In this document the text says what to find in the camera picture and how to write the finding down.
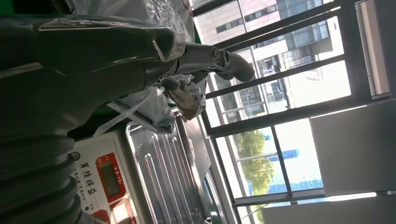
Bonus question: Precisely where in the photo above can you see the white flat mailer package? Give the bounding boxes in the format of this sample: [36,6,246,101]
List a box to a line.
[92,86,176,137]

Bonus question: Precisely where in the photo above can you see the white scale with steel tray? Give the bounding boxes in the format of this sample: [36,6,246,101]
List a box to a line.
[68,109,219,224]

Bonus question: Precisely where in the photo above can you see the dark window frame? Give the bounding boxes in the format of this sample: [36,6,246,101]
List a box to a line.
[191,0,390,224]

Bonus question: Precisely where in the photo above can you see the green conveyor belt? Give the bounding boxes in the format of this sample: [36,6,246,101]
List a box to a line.
[201,171,240,224]

